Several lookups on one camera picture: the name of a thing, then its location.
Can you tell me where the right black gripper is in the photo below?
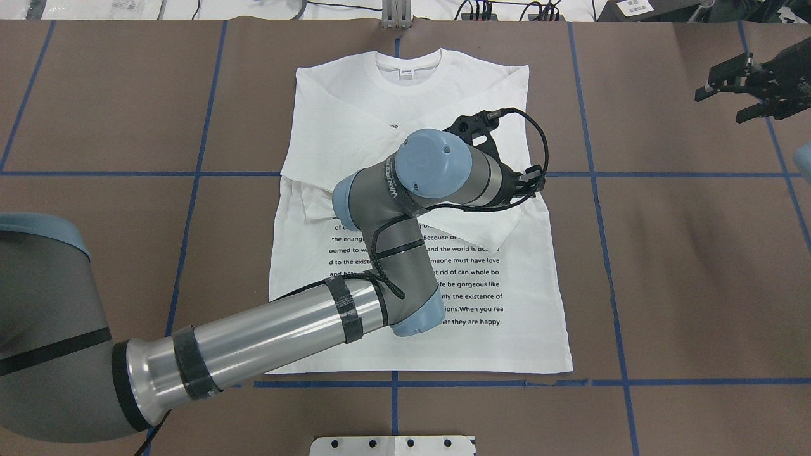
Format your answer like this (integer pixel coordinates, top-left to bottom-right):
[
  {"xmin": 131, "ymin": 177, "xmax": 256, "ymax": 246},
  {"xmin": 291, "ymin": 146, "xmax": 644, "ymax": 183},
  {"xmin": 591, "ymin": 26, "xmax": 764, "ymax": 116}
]
[{"xmin": 694, "ymin": 38, "xmax": 810, "ymax": 124}]

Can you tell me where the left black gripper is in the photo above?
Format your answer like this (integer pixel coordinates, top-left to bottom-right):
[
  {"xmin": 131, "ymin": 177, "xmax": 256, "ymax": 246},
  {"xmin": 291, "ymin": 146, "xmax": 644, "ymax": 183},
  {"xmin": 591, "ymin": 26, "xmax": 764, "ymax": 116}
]
[{"xmin": 444, "ymin": 110, "xmax": 547, "ymax": 206}]

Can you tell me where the white long-sleeve printed shirt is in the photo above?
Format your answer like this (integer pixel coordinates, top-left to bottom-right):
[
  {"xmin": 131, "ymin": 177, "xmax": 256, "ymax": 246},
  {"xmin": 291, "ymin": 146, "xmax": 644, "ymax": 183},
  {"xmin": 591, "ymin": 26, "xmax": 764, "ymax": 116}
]
[{"xmin": 269, "ymin": 49, "xmax": 573, "ymax": 374}]

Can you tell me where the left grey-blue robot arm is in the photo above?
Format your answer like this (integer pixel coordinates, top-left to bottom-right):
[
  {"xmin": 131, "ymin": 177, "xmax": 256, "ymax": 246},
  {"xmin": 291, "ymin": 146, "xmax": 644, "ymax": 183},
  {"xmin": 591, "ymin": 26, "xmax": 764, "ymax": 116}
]
[{"xmin": 1, "ymin": 107, "xmax": 548, "ymax": 443}]

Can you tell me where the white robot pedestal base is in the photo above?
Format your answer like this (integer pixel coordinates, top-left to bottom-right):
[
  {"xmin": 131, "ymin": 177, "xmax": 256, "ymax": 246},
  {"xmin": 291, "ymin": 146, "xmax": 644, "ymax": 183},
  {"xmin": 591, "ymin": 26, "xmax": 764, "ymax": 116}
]
[{"xmin": 309, "ymin": 435, "xmax": 478, "ymax": 455}]

